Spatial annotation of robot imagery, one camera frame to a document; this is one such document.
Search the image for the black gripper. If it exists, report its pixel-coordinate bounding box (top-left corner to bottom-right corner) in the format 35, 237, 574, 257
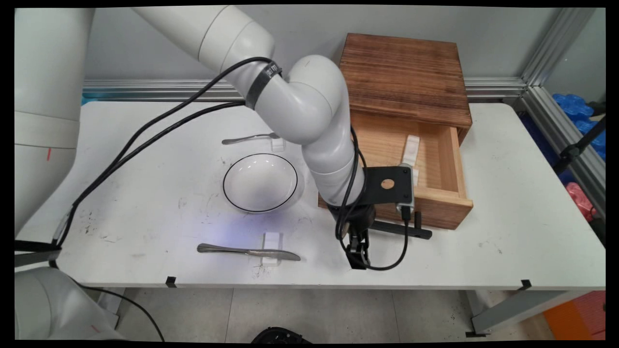
328, 203, 378, 271

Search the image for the wooden drawer with black handle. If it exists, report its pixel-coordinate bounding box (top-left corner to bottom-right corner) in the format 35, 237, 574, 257
317, 110, 474, 241

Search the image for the white holder block in drawer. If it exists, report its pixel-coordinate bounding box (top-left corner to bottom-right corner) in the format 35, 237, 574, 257
400, 134, 422, 187

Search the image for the black object on floor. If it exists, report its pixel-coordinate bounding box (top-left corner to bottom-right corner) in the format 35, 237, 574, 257
251, 326, 313, 344

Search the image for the silver metal knife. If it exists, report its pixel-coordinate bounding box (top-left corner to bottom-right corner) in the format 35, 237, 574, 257
196, 243, 301, 262

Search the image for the white plate with black rim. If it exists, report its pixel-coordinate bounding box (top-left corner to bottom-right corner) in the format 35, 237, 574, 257
222, 153, 298, 214

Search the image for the silver metal fork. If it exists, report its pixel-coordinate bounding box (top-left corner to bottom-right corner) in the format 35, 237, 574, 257
221, 131, 281, 145

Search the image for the grey metal table leg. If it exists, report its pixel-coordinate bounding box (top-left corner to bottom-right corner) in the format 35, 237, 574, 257
97, 288, 142, 330
464, 289, 590, 338

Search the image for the red plastic object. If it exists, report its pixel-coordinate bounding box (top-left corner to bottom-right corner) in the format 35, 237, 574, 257
565, 182, 598, 223

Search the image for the orange box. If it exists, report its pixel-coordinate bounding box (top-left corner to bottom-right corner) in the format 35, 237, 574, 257
543, 290, 606, 341

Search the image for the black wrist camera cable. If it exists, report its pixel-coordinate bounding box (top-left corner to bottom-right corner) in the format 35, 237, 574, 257
335, 126, 412, 271

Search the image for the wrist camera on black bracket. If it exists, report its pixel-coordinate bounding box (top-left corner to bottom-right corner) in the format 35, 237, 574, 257
362, 163, 416, 214

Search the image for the black velcro cable strap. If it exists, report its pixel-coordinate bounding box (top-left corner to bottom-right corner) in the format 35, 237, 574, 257
243, 60, 283, 111
15, 239, 63, 269

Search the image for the horizontal aluminium frame rail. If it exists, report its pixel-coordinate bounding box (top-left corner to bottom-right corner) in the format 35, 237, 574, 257
82, 77, 528, 102

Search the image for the long black arm cable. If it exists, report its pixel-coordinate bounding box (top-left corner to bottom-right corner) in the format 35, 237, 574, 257
51, 57, 271, 247
47, 101, 247, 342

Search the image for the aluminium frame side rail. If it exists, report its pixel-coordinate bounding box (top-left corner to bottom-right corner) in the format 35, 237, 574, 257
520, 85, 606, 219

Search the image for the black camera stand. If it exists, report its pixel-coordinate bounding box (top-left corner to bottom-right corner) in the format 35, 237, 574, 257
553, 101, 606, 175

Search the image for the aluminium frame corner post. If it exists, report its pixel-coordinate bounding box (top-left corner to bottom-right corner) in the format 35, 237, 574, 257
520, 7, 599, 87

